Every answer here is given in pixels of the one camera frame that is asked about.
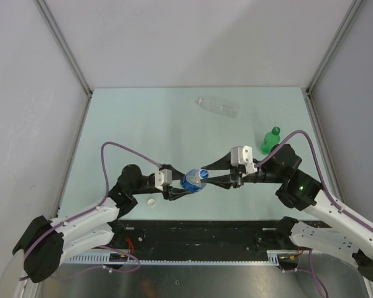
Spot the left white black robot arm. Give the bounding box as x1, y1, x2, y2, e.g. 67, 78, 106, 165
13, 165, 195, 283

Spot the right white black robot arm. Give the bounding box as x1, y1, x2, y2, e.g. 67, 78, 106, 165
205, 144, 373, 282

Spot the clear bottle with blue label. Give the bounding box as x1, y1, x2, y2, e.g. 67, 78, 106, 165
180, 169, 206, 192

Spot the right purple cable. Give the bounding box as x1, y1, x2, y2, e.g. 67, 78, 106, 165
256, 130, 373, 240

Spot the grey slotted cable duct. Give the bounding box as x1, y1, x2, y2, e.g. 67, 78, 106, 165
43, 250, 280, 264

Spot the purple cable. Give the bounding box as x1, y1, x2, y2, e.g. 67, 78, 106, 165
256, 130, 373, 240
20, 141, 162, 282

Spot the left aluminium frame post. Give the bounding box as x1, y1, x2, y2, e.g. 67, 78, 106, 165
34, 0, 93, 96

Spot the clear unlabelled plastic bottle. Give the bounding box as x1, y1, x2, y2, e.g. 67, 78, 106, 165
195, 97, 239, 118

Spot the right aluminium frame post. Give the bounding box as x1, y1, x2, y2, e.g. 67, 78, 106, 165
305, 0, 364, 94

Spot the white bottle cap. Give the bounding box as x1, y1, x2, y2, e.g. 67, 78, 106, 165
198, 169, 209, 179
147, 199, 156, 207

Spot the green bottle cap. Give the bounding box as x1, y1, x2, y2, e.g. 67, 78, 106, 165
272, 127, 280, 134

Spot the green plastic bottle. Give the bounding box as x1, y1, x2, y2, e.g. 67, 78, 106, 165
260, 128, 280, 155

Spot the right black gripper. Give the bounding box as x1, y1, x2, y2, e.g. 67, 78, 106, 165
201, 151, 285, 189

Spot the aluminium frame post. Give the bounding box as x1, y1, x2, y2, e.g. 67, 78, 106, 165
34, 0, 93, 96
305, 0, 364, 94

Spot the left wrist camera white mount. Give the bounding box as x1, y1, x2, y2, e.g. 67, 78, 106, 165
154, 169, 173, 191

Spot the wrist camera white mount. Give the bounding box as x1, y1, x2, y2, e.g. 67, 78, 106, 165
154, 169, 173, 191
230, 145, 257, 175

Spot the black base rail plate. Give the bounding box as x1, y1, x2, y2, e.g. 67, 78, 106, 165
108, 220, 302, 260

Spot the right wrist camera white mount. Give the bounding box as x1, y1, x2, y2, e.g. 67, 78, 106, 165
230, 145, 257, 175

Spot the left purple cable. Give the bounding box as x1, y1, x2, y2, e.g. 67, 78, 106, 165
20, 141, 162, 282

